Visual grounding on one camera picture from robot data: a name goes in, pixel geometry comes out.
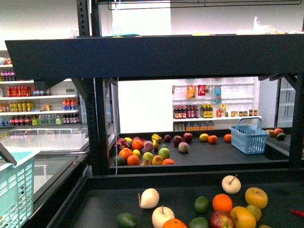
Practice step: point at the brown kiwi upper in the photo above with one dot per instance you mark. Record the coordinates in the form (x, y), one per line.
(255, 210)

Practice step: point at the black upper shelf board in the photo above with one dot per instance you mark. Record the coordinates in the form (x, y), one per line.
(160, 57)

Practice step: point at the brown kiwi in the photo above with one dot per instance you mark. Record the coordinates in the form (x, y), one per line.
(264, 226)
(255, 210)

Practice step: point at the yellow orange apple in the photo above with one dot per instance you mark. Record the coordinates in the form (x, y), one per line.
(243, 218)

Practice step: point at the golden apple far right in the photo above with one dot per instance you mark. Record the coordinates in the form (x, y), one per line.
(256, 196)

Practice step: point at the white pear with stem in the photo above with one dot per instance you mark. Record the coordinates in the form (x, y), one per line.
(231, 184)

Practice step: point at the red yellow apple centre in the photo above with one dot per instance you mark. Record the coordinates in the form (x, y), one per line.
(220, 219)

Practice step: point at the green lime centre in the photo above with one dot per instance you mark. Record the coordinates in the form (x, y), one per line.
(199, 222)

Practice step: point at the light teal plastic basket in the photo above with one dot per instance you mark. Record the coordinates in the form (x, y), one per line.
(17, 189)

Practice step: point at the brown kiwi lower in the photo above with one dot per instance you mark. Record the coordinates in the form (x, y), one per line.
(264, 226)

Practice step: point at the black shelf upright post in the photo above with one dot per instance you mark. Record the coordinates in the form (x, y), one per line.
(94, 92)

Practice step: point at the green lime upper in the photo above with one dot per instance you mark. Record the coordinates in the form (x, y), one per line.
(201, 204)

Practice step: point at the green lime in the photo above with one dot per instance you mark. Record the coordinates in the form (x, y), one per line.
(199, 222)
(201, 204)

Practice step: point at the white pear left lower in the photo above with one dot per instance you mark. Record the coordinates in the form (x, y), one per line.
(160, 215)

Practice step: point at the red chili pepper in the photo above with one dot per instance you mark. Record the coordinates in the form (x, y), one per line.
(298, 212)

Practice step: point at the white pear left upper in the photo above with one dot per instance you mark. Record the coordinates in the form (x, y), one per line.
(148, 199)

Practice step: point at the small orange mandarin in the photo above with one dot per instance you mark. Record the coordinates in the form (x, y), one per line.
(222, 202)

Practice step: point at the blue plastic basket far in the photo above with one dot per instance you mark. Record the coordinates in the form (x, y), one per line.
(249, 139)

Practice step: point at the large orange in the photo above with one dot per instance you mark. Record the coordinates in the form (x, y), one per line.
(174, 223)

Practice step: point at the dark green avocado left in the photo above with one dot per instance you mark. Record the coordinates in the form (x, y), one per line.
(126, 220)

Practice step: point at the far fruit pile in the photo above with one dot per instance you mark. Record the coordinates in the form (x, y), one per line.
(139, 151)

